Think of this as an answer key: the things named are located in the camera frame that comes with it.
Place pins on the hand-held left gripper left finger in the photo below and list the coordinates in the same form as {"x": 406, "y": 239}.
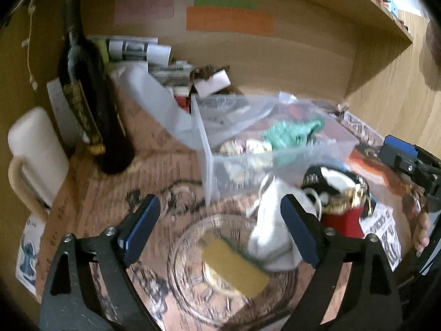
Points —
{"x": 137, "y": 229}

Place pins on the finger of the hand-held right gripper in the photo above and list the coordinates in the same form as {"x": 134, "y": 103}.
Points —
{"x": 399, "y": 144}

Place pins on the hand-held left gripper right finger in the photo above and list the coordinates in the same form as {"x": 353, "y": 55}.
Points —
{"x": 300, "y": 229}

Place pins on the white sock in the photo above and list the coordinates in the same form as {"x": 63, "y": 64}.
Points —
{"x": 272, "y": 227}

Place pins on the clear plastic storage box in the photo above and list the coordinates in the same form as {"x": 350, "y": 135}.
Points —
{"x": 241, "y": 165}

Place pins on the person's right hand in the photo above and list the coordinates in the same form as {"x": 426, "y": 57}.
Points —
{"x": 422, "y": 231}

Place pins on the orange cloth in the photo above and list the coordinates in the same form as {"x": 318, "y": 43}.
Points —
{"x": 375, "y": 172}

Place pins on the brown printed table mat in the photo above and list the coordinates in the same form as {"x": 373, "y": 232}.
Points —
{"x": 144, "y": 172}

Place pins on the printed newspaper sheet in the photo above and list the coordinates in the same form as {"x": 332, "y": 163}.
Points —
{"x": 387, "y": 234}

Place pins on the clear glass bowl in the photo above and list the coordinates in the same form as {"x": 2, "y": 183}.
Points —
{"x": 193, "y": 282}

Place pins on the yellow sponge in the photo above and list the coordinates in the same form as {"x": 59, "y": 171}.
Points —
{"x": 234, "y": 270}

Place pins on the green knitted cloth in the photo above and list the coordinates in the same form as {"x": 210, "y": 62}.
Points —
{"x": 289, "y": 134}

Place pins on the blue figure sticker card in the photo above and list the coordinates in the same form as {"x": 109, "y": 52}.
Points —
{"x": 29, "y": 251}

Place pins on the cream ceramic mug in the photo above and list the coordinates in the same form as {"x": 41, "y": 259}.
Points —
{"x": 36, "y": 151}

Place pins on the translucent plastic bag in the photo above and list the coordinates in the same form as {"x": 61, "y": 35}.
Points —
{"x": 148, "y": 100}

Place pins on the dark wine bottle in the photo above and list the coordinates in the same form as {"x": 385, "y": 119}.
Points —
{"x": 89, "y": 103}

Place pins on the wooden shelf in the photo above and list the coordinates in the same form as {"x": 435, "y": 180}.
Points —
{"x": 365, "y": 10}

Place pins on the stack of magazines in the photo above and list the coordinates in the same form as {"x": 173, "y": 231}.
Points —
{"x": 170, "y": 74}

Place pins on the white card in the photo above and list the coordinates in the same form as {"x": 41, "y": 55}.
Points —
{"x": 213, "y": 84}

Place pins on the rolled printed papers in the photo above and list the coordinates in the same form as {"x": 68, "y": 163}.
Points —
{"x": 134, "y": 48}

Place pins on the orange paper note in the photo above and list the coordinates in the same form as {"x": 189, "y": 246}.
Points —
{"x": 229, "y": 20}

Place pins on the pink paper note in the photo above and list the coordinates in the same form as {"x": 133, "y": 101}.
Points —
{"x": 144, "y": 7}

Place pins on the green paper note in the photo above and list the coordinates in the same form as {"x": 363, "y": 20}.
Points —
{"x": 225, "y": 1}

